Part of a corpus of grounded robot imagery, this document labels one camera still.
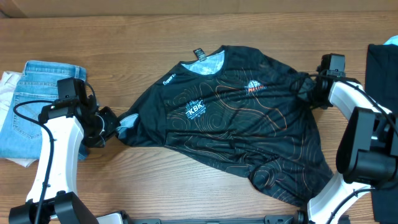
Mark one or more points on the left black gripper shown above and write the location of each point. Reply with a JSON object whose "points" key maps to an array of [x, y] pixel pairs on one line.
{"points": [[113, 124]]}

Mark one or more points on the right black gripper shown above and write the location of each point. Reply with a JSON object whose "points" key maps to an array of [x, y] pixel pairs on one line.
{"points": [[323, 105]]}

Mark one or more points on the black orange patterned jersey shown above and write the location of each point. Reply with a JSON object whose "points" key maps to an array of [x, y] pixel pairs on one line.
{"points": [[241, 112]]}

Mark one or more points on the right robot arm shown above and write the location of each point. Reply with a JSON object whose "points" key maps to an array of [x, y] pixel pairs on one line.
{"points": [[366, 159]]}

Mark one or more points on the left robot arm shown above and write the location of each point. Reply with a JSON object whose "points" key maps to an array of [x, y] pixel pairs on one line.
{"points": [[66, 126]]}

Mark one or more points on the black garment pile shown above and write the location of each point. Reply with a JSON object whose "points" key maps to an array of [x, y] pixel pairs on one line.
{"points": [[381, 85]]}

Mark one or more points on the folded blue denim jeans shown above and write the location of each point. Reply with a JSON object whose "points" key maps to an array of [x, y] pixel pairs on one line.
{"points": [[51, 72]]}

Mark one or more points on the folded white garment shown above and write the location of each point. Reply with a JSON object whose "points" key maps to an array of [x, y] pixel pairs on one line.
{"points": [[6, 90]]}

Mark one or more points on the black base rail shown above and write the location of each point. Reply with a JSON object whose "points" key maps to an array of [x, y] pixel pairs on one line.
{"points": [[199, 221]]}

